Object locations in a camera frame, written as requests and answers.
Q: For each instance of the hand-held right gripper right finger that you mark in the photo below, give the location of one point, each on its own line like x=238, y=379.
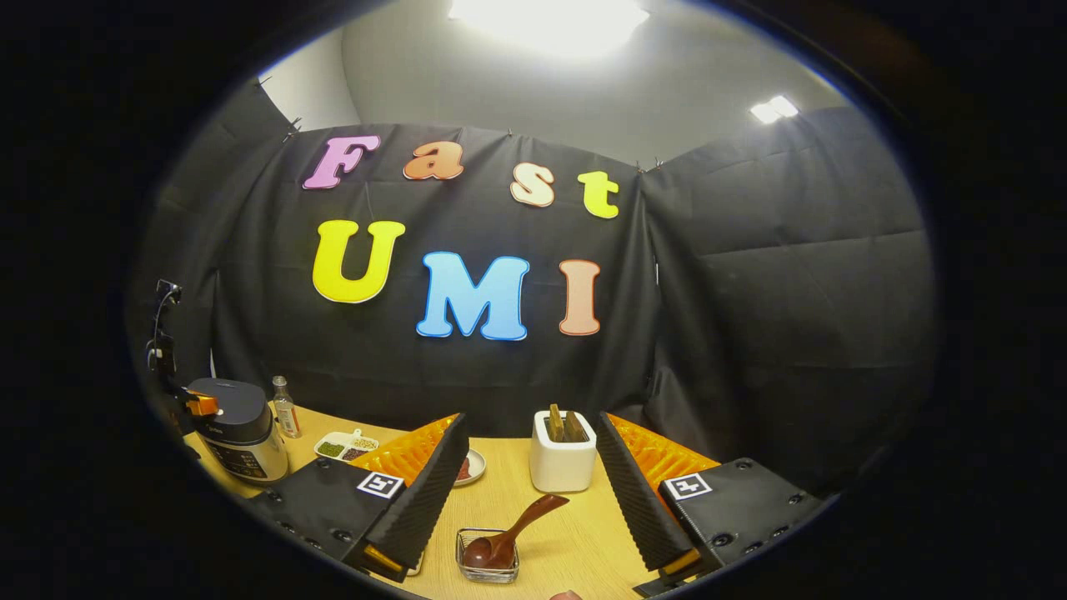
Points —
x=638, y=500

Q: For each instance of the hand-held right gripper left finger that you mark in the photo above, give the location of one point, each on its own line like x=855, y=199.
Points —
x=425, y=500

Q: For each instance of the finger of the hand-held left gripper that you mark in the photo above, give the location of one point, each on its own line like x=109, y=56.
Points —
x=202, y=406

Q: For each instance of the dark grey rice cooker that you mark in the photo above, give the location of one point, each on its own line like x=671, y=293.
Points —
x=242, y=450

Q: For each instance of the white chopstick holder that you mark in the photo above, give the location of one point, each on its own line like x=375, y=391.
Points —
x=563, y=467

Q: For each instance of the brown wooden spoon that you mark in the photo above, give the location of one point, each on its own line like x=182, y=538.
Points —
x=525, y=521

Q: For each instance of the red meat piece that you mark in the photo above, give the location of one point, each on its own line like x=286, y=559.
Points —
x=463, y=470

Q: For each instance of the round white plate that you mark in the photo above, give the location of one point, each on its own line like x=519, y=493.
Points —
x=477, y=467

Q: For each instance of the small clear glass bottle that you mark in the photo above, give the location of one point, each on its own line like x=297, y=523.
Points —
x=288, y=417

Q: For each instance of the white divided bean dish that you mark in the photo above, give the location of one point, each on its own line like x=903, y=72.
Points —
x=346, y=446

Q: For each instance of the square glass container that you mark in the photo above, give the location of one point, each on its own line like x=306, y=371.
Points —
x=488, y=575

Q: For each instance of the black backdrop cloth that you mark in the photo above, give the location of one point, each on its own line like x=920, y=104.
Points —
x=750, y=317

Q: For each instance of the small ceiling light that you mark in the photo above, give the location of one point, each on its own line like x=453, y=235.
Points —
x=773, y=109

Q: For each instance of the large ceiling light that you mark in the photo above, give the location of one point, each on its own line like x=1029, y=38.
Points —
x=550, y=25

